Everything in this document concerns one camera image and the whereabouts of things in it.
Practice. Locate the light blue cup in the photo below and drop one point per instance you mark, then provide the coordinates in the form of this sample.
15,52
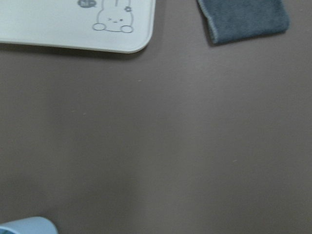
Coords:
32,225

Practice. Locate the cream rabbit tray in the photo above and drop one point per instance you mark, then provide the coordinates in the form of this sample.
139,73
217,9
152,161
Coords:
119,26

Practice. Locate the grey folded cloth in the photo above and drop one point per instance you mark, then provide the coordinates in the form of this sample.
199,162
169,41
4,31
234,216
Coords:
232,20

